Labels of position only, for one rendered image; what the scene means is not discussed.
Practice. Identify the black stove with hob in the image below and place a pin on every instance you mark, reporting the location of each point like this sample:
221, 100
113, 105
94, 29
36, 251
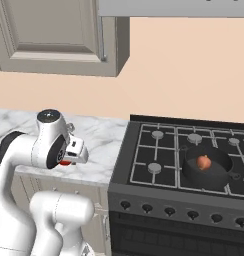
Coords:
127, 186

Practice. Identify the beige wall cupboard door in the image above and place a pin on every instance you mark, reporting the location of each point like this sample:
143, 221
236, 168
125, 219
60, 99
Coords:
47, 30

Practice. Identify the red tomato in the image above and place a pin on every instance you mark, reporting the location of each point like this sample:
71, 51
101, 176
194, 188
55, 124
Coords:
65, 163

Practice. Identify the grey range hood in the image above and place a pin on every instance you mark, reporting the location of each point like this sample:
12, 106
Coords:
174, 8

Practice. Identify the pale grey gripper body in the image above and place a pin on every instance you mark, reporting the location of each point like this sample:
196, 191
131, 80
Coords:
83, 156

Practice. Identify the orange onion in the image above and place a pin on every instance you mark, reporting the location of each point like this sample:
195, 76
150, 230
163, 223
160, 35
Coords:
204, 162

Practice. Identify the dark grey pot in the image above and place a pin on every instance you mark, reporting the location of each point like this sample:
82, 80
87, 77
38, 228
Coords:
194, 171

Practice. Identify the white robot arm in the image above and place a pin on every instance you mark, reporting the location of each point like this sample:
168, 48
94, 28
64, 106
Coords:
17, 156

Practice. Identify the beige base cupboard door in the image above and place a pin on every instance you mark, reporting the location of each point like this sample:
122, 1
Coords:
97, 230

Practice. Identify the black oven door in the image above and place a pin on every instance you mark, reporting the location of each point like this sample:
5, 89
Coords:
167, 238

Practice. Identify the black stove knob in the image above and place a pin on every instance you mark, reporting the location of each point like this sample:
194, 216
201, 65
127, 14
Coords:
193, 215
241, 221
125, 204
147, 208
216, 218
169, 211

